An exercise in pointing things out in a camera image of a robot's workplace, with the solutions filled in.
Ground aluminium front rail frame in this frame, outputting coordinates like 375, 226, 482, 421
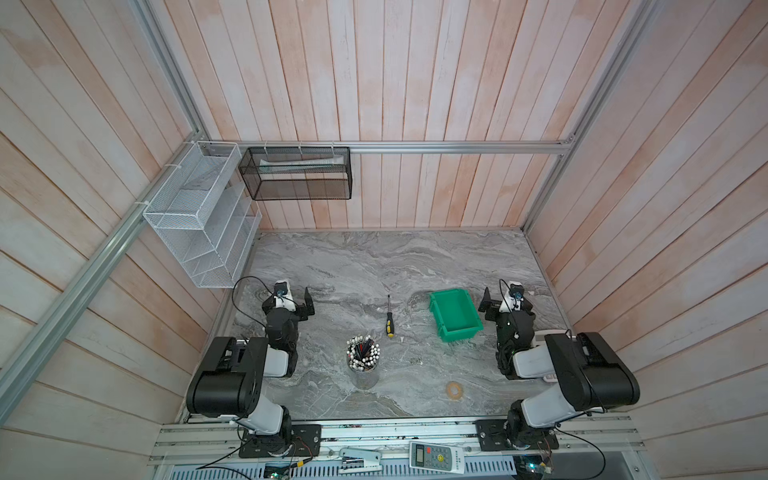
145, 414, 658, 479

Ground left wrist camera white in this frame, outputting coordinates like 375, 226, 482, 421
273, 279, 296, 312

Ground yellow black handled screwdriver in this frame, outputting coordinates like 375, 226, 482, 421
386, 295, 395, 338

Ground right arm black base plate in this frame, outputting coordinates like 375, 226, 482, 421
474, 419, 559, 451

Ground black wire mesh basket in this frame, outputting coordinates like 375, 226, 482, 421
238, 146, 353, 202

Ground green plastic bin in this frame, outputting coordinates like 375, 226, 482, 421
429, 289, 483, 343

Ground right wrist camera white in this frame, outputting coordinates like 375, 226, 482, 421
506, 281, 525, 311

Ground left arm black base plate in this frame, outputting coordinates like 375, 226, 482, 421
238, 424, 322, 459

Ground white remote control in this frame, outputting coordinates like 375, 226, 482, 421
408, 441, 466, 475

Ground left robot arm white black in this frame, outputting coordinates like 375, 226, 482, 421
185, 281, 315, 457

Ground white wire mesh shelf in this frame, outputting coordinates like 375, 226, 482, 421
144, 141, 262, 289

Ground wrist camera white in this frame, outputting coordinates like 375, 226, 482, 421
273, 279, 296, 312
506, 281, 525, 311

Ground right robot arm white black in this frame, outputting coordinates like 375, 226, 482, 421
475, 282, 640, 451

